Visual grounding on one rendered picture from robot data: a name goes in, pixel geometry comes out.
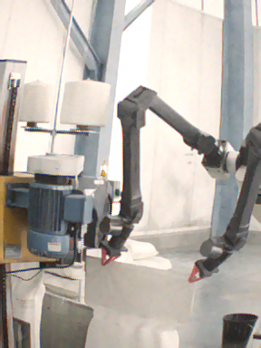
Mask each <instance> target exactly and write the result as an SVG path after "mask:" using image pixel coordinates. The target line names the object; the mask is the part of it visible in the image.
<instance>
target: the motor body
mask: <svg viewBox="0 0 261 348"><path fill-rule="evenodd" d="M30 186H31V187H29V193H28V215H27V225H28V226H30V228H28V229H27V233H25V234H26V235H27V238H26V241H27V248H28V250H29V252H30V253H31V254H33V255H35V256H42V257H47V258H61V257H62V258H64V257H66V256H67V254H68V253H69V247H70V246H69V241H71V239H70V234H68V233H66V231H67V225H70V222H67V221H64V220H63V213H62V212H63V198H64V197H65V196H67V195H72V190H73V185H71V184H67V183H48V182H41V181H30Z"/></svg>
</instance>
